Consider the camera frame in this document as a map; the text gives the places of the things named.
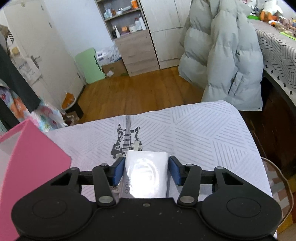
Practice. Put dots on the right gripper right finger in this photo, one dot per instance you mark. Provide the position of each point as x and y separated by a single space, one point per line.
189 178

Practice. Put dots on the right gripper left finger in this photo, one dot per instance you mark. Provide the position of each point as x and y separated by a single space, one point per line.
104 177

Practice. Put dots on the white 90W charger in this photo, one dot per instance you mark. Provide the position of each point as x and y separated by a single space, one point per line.
145 174

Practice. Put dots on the pink storage box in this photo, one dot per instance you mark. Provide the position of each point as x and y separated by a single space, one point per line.
28 160

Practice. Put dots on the white patterned tablecloth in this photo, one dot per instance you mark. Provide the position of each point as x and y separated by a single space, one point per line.
207 134

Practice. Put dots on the floral quilt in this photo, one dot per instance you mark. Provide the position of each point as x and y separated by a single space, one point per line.
13 111

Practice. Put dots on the cardboard box on floor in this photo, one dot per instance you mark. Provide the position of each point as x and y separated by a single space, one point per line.
115 69

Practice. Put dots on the green folding table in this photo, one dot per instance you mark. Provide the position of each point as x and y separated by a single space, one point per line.
89 66

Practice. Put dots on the grey puffer jacket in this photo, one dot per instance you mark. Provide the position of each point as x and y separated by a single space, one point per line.
221 54

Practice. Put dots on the dark hanging clothes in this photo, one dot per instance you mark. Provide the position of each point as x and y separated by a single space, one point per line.
12 79

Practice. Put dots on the white door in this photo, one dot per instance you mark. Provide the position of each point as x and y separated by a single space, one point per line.
40 44

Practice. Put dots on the patterned bed cover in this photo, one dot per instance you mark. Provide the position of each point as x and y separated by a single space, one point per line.
278 56

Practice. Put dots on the wooden shelf cabinet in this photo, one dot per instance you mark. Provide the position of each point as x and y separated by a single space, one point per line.
127 27

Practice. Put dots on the white wardrobe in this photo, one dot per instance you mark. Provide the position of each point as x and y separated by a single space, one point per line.
166 20

